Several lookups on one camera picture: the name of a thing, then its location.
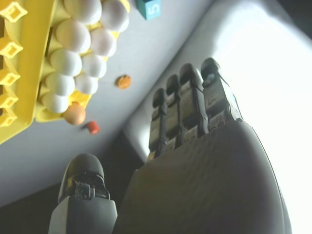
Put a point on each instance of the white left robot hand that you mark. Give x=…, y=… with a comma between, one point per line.
x=202, y=182

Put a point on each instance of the brown-yellow toy egg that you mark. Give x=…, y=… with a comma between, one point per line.
x=74, y=113

